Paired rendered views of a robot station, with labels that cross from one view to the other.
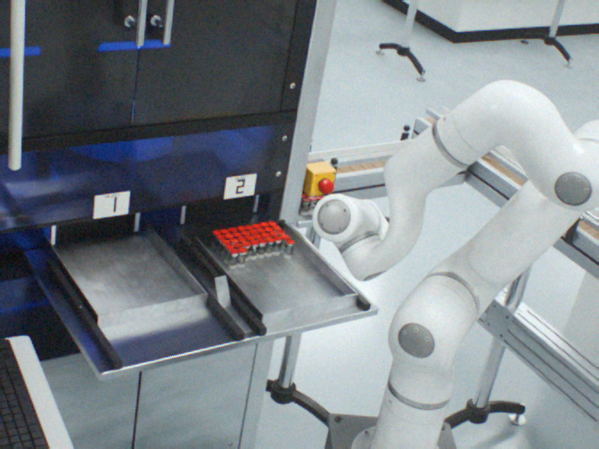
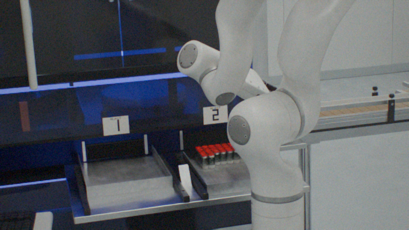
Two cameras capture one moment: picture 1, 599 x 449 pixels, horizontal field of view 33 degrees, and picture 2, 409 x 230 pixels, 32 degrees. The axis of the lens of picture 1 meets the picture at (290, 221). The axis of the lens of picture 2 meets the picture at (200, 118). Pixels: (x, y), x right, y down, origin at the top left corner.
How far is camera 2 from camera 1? 0.92 m
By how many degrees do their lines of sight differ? 26
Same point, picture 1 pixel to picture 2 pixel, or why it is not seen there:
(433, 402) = (278, 196)
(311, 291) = not seen: hidden behind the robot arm
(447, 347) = (262, 132)
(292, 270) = not seen: hidden behind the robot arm
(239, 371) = not seen: outside the picture
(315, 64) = (259, 19)
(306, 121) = (260, 64)
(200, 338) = (157, 201)
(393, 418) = (254, 216)
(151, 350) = (118, 206)
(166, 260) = (158, 166)
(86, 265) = (100, 169)
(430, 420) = (281, 214)
